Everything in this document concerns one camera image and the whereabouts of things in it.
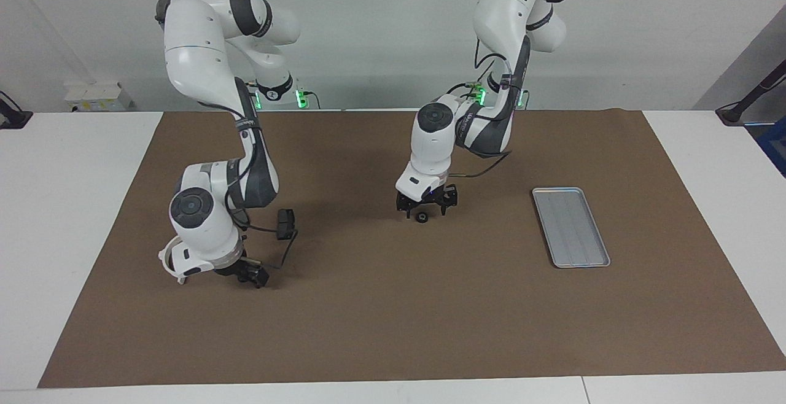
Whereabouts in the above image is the silver metal tray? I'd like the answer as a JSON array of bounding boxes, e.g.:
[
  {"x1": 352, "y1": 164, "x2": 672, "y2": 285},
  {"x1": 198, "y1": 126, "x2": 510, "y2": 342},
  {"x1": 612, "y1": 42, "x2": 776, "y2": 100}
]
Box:
[{"x1": 532, "y1": 187, "x2": 611, "y2": 268}]

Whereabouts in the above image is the brown table mat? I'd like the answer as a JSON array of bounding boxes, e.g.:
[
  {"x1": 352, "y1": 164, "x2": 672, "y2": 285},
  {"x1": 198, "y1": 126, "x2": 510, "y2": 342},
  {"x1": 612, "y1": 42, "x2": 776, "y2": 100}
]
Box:
[{"x1": 38, "y1": 109, "x2": 786, "y2": 388}]

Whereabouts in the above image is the white power strip box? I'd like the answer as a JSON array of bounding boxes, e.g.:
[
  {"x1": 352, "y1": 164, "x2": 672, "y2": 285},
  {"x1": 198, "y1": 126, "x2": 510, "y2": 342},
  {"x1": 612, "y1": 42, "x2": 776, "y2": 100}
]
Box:
[{"x1": 64, "y1": 82, "x2": 131, "y2": 112}]

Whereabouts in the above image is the blue crate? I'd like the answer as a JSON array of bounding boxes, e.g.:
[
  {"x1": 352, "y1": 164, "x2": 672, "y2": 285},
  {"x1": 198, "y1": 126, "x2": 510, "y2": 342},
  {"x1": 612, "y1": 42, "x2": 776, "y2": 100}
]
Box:
[{"x1": 757, "y1": 115, "x2": 786, "y2": 177}]

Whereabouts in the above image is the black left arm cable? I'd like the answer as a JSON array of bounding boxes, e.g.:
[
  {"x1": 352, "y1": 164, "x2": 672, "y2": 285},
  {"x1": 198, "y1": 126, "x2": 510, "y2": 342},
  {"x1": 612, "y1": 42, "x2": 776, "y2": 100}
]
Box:
[{"x1": 451, "y1": 36, "x2": 523, "y2": 177}]

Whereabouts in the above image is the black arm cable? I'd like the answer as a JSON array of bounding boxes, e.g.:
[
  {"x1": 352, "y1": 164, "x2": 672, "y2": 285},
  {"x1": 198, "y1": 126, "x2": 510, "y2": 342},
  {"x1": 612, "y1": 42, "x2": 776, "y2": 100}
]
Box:
[
  {"x1": 451, "y1": 36, "x2": 523, "y2": 177},
  {"x1": 224, "y1": 103, "x2": 300, "y2": 270}
]

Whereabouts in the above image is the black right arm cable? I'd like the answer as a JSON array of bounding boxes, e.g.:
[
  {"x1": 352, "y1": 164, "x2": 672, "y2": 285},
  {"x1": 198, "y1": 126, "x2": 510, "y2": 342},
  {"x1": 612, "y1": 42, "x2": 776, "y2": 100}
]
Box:
[{"x1": 224, "y1": 103, "x2": 300, "y2": 270}]

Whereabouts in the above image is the white curved plastic bracket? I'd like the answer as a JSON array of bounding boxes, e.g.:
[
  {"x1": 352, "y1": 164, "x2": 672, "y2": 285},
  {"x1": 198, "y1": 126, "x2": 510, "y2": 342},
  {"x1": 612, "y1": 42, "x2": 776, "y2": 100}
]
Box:
[{"x1": 158, "y1": 235, "x2": 188, "y2": 286}]

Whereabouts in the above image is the black base cable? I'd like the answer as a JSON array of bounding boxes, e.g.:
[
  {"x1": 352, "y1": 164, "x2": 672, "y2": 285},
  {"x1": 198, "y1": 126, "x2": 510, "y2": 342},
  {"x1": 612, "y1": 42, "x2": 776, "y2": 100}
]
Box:
[{"x1": 445, "y1": 82, "x2": 486, "y2": 107}]

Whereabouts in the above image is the black clamp mount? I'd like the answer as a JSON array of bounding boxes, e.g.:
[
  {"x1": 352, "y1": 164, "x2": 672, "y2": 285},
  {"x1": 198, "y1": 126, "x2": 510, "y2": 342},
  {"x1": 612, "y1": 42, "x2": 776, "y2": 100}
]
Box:
[{"x1": 0, "y1": 91, "x2": 33, "y2": 130}]

